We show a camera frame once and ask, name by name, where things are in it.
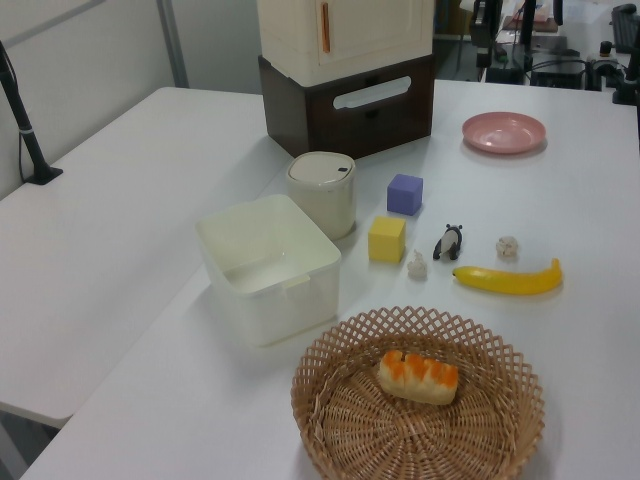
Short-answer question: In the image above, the copper cabinet door handle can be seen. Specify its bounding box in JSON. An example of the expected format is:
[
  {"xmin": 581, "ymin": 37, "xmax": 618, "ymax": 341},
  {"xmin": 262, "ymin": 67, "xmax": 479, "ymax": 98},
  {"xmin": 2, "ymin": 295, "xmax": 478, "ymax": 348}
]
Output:
[{"xmin": 319, "ymin": 2, "xmax": 332, "ymax": 54}]

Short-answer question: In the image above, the woven wicker basket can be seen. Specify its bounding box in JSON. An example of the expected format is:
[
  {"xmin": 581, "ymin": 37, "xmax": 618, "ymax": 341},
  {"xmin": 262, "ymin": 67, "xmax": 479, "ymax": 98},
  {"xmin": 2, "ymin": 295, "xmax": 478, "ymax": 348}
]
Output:
[{"xmin": 290, "ymin": 305, "xmax": 547, "ymax": 480}]

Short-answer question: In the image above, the yellow foam cube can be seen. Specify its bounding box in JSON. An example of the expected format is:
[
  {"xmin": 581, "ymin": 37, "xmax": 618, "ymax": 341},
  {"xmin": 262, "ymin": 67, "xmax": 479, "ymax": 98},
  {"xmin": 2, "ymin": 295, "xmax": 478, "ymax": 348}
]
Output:
[{"xmin": 367, "ymin": 216, "xmax": 407, "ymax": 263}]

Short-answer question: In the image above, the orange glazed toy bread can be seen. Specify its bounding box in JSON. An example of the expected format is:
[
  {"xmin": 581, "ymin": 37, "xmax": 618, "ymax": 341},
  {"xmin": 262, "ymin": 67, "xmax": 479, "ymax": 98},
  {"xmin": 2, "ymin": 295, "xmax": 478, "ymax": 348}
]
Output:
[{"xmin": 378, "ymin": 349, "xmax": 460, "ymax": 405}]

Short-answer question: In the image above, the cream plastic cabinet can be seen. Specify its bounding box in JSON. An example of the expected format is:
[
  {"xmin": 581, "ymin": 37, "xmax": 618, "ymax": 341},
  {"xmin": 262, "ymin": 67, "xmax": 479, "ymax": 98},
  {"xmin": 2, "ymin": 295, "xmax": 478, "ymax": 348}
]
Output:
[{"xmin": 256, "ymin": 0, "xmax": 435, "ymax": 86}]

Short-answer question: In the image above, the pink round plate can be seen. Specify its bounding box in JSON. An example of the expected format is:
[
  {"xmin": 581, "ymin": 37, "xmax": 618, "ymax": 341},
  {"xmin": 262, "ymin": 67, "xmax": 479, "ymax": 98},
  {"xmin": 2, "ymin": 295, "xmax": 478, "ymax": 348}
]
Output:
[{"xmin": 461, "ymin": 111, "xmax": 548, "ymax": 154}]

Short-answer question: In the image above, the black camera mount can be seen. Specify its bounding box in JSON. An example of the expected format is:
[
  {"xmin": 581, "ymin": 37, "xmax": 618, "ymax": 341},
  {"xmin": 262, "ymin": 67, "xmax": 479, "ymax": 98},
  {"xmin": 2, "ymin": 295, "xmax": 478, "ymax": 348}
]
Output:
[{"xmin": 469, "ymin": 0, "xmax": 504, "ymax": 69}]

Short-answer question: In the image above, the purple foam cube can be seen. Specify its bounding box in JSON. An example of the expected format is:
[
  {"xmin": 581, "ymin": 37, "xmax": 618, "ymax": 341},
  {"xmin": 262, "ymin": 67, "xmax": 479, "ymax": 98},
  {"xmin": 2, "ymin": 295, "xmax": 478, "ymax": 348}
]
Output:
[{"xmin": 386, "ymin": 173, "xmax": 425, "ymax": 217}]

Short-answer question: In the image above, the yellow toy banana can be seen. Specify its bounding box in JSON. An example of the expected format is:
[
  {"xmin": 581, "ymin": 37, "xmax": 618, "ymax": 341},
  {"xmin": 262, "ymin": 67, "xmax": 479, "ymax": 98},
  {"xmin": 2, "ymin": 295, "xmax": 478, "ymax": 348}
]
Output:
[{"xmin": 452, "ymin": 257, "xmax": 564, "ymax": 297}]

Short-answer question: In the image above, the black white panda figurine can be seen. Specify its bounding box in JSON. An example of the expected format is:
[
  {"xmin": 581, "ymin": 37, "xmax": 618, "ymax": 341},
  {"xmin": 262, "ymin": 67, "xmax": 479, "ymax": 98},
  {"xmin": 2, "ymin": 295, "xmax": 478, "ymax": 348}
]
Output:
[{"xmin": 432, "ymin": 223, "xmax": 465, "ymax": 262}]

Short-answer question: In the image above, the white drawer handle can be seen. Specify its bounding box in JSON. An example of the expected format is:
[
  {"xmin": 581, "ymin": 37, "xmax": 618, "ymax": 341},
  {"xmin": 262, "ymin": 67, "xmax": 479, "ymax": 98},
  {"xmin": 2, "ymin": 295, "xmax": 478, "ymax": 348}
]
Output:
[{"xmin": 333, "ymin": 75, "xmax": 414, "ymax": 110}]

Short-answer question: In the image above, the cream plastic storage box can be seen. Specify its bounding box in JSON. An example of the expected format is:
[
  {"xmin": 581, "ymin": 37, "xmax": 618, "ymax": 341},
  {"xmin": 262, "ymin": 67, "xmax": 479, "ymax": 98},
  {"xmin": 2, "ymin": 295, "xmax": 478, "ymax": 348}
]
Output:
[{"xmin": 194, "ymin": 193, "xmax": 344, "ymax": 349}]

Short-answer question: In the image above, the black pole stand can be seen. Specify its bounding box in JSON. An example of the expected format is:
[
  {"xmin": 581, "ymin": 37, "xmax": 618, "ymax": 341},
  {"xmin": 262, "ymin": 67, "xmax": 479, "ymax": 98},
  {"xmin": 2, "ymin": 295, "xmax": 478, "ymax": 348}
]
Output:
[{"xmin": 0, "ymin": 39, "xmax": 65, "ymax": 187}]

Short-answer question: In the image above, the small beige rope knot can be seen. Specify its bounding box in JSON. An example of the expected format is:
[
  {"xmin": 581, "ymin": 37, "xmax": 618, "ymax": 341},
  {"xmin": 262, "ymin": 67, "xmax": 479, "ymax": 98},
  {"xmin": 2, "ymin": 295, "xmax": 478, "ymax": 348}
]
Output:
[
  {"xmin": 495, "ymin": 235, "xmax": 522, "ymax": 262},
  {"xmin": 406, "ymin": 248, "xmax": 430, "ymax": 281}
]

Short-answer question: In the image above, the beige desktop dustbin body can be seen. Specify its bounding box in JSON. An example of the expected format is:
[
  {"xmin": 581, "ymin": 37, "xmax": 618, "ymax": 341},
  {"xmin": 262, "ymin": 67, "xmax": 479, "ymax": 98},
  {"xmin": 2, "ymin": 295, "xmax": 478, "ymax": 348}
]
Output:
[{"xmin": 285, "ymin": 151, "xmax": 359, "ymax": 240}]

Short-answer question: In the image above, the beige dustbin lid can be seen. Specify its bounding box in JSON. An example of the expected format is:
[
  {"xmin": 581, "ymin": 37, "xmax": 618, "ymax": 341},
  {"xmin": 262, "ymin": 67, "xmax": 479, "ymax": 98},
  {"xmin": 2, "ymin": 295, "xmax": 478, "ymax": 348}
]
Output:
[{"xmin": 290, "ymin": 152, "xmax": 355, "ymax": 188}]

